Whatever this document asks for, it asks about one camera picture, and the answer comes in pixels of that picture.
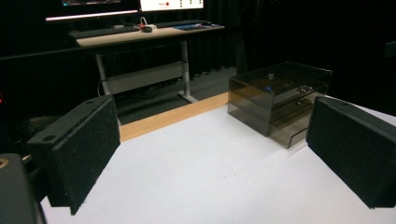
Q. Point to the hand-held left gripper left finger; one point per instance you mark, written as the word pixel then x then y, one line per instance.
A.
pixel 81 149

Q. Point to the computer monitor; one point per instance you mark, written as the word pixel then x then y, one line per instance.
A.
pixel 171 4
pixel 91 9

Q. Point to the smoked transparent drawer box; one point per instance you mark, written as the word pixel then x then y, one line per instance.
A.
pixel 274 96

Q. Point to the black computer mouse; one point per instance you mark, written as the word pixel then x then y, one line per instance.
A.
pixel 146 29

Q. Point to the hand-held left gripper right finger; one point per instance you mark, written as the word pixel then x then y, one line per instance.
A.
pixel 348 146

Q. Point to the blue mouse pad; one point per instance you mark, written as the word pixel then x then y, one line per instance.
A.
pixel 190 27

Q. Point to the wooden desk with white legs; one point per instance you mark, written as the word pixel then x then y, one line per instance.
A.
pixel 149 46

